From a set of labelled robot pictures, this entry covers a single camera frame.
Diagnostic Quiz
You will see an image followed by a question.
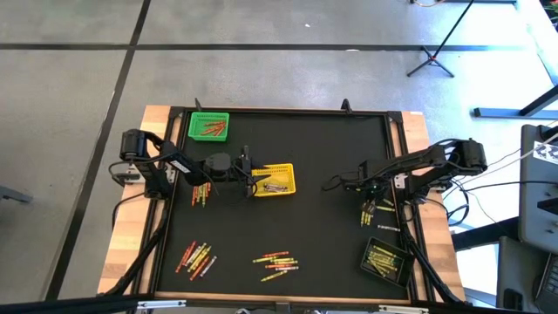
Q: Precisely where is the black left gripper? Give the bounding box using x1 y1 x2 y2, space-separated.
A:
228 145 273 200

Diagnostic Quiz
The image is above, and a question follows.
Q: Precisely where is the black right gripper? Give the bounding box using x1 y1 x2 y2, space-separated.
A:
347 176 387 216

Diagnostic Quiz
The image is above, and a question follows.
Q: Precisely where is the yellow plastic basket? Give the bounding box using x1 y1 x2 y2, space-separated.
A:
251 162 297 199

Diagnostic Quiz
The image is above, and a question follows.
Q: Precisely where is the black plastic bin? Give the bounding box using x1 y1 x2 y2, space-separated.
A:
359 235 416 290

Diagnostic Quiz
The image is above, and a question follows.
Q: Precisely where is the green plastic basket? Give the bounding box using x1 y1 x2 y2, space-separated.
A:
187 111 231 143

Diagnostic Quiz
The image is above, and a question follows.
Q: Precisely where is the grey equipment box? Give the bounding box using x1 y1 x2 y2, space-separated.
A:
495 236 558 314

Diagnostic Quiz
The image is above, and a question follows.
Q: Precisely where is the black tripod stand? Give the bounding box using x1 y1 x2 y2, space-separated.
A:
406 0 476 79

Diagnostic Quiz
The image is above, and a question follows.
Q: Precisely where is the blue black floor beam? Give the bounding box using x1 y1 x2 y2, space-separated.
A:
473 85 558 120

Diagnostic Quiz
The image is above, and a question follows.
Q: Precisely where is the grey equipment case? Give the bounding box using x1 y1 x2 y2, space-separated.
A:
518 123 558 255

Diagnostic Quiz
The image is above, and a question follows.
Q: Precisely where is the black rig bar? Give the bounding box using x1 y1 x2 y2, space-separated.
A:
0 294 154 314

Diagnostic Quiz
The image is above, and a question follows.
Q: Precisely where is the grey floor object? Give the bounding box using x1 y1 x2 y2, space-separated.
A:
0 184 34 205

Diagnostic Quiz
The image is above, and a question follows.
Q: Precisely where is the black aluminium table frame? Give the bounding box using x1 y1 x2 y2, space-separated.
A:
133 106 437 306

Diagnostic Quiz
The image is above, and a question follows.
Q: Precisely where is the black cable conduit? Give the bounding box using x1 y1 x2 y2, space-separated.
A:
103 226 163 297
399 208 464 305

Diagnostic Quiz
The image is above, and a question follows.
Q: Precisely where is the silver metal bracket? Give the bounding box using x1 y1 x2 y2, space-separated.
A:
135 298 187 311
378 304 431 314

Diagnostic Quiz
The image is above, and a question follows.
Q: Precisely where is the long black cable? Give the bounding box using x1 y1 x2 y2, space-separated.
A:
453 180 558 195

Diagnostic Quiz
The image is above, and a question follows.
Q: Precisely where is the thin black cable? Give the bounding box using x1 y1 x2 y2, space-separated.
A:
111 190 152 230

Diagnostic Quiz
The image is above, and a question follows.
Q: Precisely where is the white cable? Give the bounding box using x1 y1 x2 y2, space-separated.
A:
492 133 558 174

